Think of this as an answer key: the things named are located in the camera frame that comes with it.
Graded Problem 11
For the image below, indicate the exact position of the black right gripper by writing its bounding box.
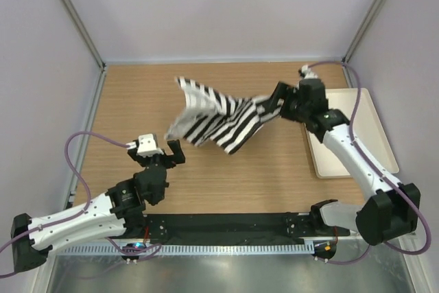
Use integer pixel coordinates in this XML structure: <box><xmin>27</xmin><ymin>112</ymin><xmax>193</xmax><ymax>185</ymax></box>
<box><xmin>263</xmin><ymin>81</ymin><xmax>311</xmax><ymax>124</ymax></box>

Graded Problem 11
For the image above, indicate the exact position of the black white striped tank top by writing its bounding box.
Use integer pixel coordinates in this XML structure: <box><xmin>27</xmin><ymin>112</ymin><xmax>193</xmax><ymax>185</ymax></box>
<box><xmin>165</xmin><ymin>77</ymin><xmax>264</xmax><ymax>154</ymax></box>

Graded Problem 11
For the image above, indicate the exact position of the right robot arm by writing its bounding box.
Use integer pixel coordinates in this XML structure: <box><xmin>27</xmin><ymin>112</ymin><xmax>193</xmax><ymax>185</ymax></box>
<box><xmin>264</xmin><ymin>78</ymin><xmax>420</xmax><ymax>246</ymax></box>

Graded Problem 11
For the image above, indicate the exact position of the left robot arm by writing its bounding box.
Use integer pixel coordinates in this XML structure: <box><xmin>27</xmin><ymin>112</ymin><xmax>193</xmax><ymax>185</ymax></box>
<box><xmin>11</xmin><ymin>134</ymin><xmax>185</xmax><ymax>273</ymax></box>

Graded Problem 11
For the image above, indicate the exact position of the cream plastic tray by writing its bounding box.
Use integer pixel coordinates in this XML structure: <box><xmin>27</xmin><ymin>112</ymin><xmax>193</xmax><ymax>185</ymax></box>
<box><xmin>301</xmin><ymin>87</ymin><xmax>400</xmax><ymax>180</ymax></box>

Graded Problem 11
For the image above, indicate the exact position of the left black controller puck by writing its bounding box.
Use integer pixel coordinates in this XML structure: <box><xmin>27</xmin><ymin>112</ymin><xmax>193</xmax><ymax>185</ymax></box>
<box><xmin>121</xmin><ymin>242</ymin><xmax>147</xmax><ymax>263</ymax></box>

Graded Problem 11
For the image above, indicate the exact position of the black controller puck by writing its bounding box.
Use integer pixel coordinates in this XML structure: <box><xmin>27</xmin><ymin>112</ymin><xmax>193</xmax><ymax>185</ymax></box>
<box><xmin>121</xmin><ymin>242</ymin><xmax>147</xmax><ymax>263</ymax></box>
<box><xmin>313</xmin><ymin>241</ymin><xmax>337</xmax><ymax>262</ymax></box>

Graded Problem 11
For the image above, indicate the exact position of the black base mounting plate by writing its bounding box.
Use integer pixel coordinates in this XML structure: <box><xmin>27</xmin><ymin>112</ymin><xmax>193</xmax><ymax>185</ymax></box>
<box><xmin>145</xmin><ymin>213</ymin><xmax>334</xmax><ymax>246</ymax></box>

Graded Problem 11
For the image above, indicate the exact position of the right black controller puck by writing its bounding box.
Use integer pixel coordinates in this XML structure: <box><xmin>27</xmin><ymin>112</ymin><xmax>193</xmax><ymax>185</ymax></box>
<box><xmin>313</xmin><ymin>241</ymin><xmax>337</xmax><ymax>262</ymax></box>

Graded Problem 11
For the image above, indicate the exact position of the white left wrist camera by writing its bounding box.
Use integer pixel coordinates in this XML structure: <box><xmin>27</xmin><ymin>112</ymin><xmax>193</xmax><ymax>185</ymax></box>
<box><xmin>126</xmin><ymin>133</ymin><xmax>164</xmax><ymax>157</ymax></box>

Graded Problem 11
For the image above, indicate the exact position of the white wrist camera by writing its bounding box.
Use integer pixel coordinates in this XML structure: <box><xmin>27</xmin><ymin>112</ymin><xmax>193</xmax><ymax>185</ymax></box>
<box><xmin>298</xmin><ymin>65</ymin><xmax>319</xmax><ymax>80</ymax></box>
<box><xmin>126</xmin><ymin>133</ymin><xmax>164</xmax><ymax>157</ymax></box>

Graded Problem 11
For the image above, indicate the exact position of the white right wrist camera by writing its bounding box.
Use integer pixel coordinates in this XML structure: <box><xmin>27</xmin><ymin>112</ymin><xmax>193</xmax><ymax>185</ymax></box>
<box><xmin>298</xmin><ymin>65</ymin><xmax>319</xmax><ymax>80</ymax></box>

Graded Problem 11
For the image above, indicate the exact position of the slotted cable duct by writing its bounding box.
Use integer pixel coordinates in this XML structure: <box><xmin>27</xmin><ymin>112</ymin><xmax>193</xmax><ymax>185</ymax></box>
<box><xmin>58</xmin><ymin>241</ymin><xmax>314</xmax><ymax>256</ymax></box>

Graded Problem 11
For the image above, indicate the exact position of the left aluminium frame post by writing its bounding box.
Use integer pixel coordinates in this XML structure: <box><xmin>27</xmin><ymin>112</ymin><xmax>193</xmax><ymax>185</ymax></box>
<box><xmin>40</xmin><ymin>0</ymin><xmax>106</xmax><ymax>71</ymax></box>

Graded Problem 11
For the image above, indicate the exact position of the aluminium frame post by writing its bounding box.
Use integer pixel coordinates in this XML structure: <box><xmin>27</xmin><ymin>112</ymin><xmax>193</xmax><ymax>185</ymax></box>
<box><xmin>341</xmin><ymin>0</ymin><xmax>409</xmax><ymax>65</ymax></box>
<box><xmin>40</xmin><ymin>0</ymin><xmax>106</xmax><ymax>71</ymax></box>

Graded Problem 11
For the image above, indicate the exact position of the right aluminium frame post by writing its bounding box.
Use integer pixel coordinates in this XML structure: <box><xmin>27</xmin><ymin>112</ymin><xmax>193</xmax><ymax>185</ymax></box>
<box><xmin>341</xmin><ymin>0</ymin><xmax>409</xmax><ymax>65</ymax></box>

